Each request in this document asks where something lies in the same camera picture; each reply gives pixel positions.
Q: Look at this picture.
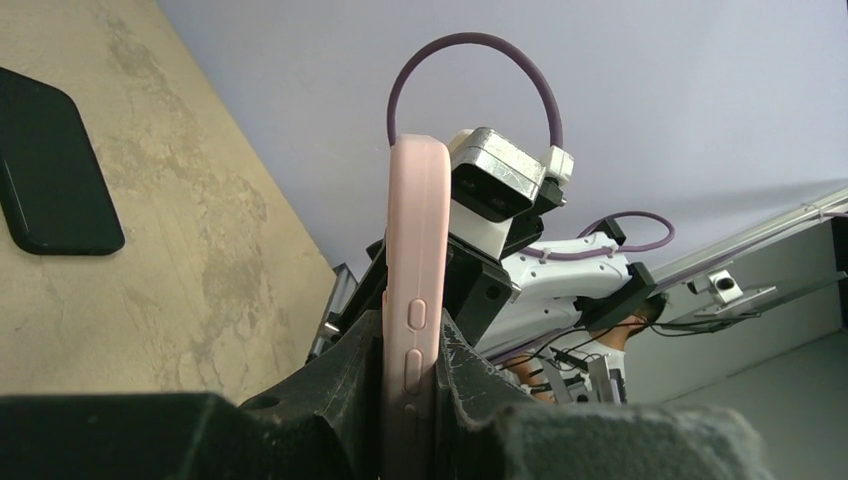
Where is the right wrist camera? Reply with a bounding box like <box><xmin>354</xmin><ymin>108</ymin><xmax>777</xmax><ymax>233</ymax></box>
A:
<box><xmin>448</xmin><ymin>127</ymin><xmax>575</xmax><ymax>259</ymax></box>

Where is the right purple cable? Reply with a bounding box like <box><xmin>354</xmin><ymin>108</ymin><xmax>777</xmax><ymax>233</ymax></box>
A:
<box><xmin>386</xmin><ymin>31</ymin><xmax>677</xmax><ymax>263</ymax></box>

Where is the aluminium frame rail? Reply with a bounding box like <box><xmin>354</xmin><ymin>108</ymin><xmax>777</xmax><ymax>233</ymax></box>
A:
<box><xmin>652</xmin><ymin>187</ymin><xmax>847</xmax><ymax>337</ymax></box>

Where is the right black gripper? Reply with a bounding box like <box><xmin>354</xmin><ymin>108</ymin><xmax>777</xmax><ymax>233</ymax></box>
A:
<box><xmin>337</xmin><ymin>211</ymin><xmax>544</xmax><ymax>345</ymax></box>

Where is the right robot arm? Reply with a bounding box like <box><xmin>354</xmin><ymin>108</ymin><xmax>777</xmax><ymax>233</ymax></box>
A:
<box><xmin>331</xmin><ymin>204</ymin><xmax>664</xmax><ymax>413</ymax></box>

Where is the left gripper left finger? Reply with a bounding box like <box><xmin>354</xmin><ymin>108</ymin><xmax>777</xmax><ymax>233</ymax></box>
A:
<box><xmin>1</xmin><ymin>311</ymin><xmax>381</xmax><ymax>479</ymax></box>

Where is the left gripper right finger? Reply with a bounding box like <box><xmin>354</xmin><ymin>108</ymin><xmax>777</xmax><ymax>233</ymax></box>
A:
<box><xmin>433</xmin><ymin>315</ymin><xmax>774</xmax><ymax>479</ymax></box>

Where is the person in background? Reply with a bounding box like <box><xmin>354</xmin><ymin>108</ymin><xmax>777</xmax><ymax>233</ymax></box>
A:
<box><xmin>502</xmin><ymin>293</ymin><xmax>668</xmax><ymax>403</ymax></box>

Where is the black phone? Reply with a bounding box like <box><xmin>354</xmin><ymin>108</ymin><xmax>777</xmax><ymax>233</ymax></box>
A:
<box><xmin>1</xmin><ymin>69</ymin><xmax>125</xmax><ymax>256</ymax></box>

